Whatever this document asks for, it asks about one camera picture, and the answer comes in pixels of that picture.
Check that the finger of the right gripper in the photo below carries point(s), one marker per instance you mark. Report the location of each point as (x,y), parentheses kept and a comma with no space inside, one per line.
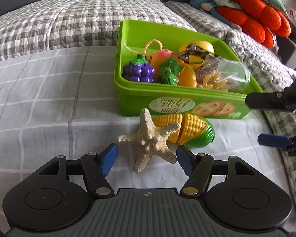
(275,101)
(271,140)

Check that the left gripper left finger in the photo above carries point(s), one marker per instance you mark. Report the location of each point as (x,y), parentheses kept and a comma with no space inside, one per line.
(96,166)

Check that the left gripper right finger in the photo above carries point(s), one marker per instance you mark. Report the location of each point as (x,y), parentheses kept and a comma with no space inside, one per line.
(197,167)

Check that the toy corn with green husk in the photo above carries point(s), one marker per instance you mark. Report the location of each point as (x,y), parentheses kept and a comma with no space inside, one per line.
(194,131)

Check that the beige starfish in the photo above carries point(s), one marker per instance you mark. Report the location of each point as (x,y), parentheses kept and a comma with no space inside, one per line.
(150,141)

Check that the clear cotton swab jar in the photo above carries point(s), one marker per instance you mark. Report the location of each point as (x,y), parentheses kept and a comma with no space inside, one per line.
(237,75)

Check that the brown squishy hand toy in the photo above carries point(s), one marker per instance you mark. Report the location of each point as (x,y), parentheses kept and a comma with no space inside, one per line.
(213,81)

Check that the yellow toy pot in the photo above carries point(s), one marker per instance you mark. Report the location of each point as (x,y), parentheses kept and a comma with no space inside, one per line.
(195,46)

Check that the orange toy pumpkin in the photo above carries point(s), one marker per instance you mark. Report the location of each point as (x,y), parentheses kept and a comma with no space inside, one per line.
(176,72)

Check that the purple toy grapes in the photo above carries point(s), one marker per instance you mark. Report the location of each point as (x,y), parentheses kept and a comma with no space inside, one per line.
(139,70)

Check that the leopard print hair claw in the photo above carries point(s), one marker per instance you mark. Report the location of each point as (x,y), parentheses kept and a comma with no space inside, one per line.
(210,63)

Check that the grey grid sheet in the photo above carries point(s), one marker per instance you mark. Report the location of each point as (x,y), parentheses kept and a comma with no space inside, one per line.
(63,102)

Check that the orange flower cushion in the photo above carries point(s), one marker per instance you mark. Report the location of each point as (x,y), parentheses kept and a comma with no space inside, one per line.
(258,20)

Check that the green plastic cookie box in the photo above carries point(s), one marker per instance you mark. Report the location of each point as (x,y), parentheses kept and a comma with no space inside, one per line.
(165,99)

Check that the blue plush monkey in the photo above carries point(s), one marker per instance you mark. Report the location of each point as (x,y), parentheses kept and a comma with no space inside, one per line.
(211,5)

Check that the grey checked quilt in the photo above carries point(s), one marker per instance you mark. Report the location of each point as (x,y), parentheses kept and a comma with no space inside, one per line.
(62,24)

